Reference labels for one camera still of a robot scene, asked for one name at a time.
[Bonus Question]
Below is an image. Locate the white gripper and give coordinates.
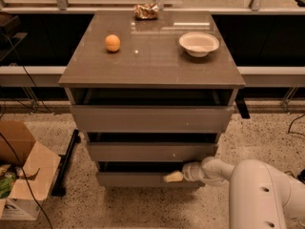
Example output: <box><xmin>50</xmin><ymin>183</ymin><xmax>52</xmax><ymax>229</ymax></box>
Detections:
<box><xmin>163</xmin><ymin>162</ymin><xmax>203</xmax><ymax>183</ymax></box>

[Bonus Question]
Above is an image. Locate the grey drawer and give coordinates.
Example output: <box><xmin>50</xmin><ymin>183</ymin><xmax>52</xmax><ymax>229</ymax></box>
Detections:
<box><xmin>96</xmin><ymin>161</ymin><xmax>203</xmax><ymax>188</ymax></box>
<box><xmin>71</xmin><ymin>105</ymin><xmax>234</xmax><ymax>133</ymax></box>
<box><xmin>87</xmin><ymin>142</ymin><xmax>217</xmax><ymax>162</ymax></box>

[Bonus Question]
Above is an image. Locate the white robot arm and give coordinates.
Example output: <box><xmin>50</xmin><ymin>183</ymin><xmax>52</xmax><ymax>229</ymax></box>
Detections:
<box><xmin>164</xmin><ymin>156</ymin><xmax>305</xmax><ymax>229</ymax></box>

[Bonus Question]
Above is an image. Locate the grey drawer cabinet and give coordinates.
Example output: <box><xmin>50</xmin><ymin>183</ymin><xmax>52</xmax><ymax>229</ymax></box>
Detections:
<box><xmin>58</xmin><ymin>10</ymin><xmax>246</xmax><ymax>189</ymax></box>

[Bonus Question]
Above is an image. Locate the open cardboard box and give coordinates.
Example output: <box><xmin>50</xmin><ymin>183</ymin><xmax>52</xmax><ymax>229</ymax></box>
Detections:
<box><xmin>0</xmin><ymin>121</ymin><xmax>60</xmax><ymax>220</ymax></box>

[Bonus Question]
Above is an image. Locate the black bar right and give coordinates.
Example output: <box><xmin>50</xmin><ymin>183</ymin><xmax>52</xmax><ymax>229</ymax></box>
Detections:
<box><xmin>235</xmin><ymin>90</ymin><xmax>250</xmax><ymax>119</ymax></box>

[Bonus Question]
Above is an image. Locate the black floor bar left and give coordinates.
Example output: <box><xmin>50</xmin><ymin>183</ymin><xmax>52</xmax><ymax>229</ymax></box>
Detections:
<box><xmin>51</xmin><ymin>129</ymin><xmax>81</xmax><ymax>197</ymax></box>

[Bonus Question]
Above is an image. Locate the white bowl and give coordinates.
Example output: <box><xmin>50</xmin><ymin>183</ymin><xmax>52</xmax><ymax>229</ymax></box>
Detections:
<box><xmin>178</xmin><ymin>32</ymin><xmax>220</xmax><ymax>57</ymax></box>

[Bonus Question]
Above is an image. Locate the orange fruit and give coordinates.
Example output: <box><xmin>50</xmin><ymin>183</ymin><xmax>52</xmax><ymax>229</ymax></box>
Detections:
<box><xmin>105</xmin><ymin>34</ymin><xmax>121</xmax><ymax>52</ymax></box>

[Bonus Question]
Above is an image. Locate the crumpled snack bag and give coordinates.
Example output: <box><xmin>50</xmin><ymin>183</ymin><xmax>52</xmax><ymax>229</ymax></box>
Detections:
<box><xmin>133</xmin><ymin>3</ymin><xmax>159</xmax><ymax>20</ymax></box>

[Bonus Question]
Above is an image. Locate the green item in box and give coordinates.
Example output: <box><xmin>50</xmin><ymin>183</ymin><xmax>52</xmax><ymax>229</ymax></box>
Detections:
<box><xmin>0</xmin><ymin>164</ymin><xmax>17</xmax><ymax>198</ymax></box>

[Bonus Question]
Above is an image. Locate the black cable right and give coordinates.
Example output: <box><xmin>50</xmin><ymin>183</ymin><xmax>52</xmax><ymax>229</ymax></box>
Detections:
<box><xmin>284</xmin><ymin>113</ymin><xmax>305</xmax><ymax>184</ymax></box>

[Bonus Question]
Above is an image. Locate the black cable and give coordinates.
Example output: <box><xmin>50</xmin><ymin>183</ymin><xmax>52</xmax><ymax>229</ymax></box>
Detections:
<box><xmin>0</xmin><ymin>31</ymin><xmax>55</xmax><ymax>229</ymax></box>
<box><xmin>284</xmin><ymin>113</ymin><xmax>305</xmax><ymax>184</ymax></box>

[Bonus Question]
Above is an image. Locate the black cable left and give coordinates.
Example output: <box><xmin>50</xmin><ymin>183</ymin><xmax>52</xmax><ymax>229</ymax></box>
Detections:
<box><xmin>0</xmin><ymin>31</ymin><xmax>55</xmax><ymax>229</ymax></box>

